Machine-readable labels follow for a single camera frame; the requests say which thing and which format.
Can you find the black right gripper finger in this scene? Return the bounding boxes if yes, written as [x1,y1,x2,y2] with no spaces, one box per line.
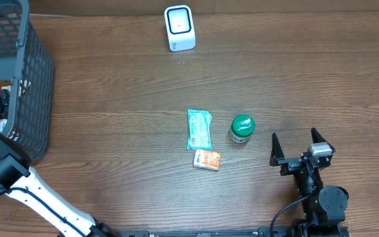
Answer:
[269,133,284,166]
[311,128,336,152]

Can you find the green lid jar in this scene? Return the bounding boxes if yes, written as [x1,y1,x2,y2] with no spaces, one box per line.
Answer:
[228,115,255,144]

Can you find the orange small box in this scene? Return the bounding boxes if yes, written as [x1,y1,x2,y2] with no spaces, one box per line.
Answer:
[193,149,221,171]

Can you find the teal tissue packet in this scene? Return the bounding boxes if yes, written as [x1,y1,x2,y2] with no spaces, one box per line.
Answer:
[187,109,213,150]

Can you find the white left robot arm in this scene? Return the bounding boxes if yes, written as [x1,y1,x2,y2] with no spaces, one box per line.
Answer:
[0,133,119,237]

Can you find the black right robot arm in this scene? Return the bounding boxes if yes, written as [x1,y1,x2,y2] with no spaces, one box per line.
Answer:
[258,128,349,236]

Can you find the white barcode scanner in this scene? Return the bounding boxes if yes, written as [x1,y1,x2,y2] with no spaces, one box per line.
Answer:
[164,5,196,52]

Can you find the grey plastic mesh basket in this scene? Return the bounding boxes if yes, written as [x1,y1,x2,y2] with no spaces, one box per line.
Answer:
[0,0,55,161]

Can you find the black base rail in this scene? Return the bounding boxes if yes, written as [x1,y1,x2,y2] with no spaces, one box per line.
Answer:
[117,226,350,237]

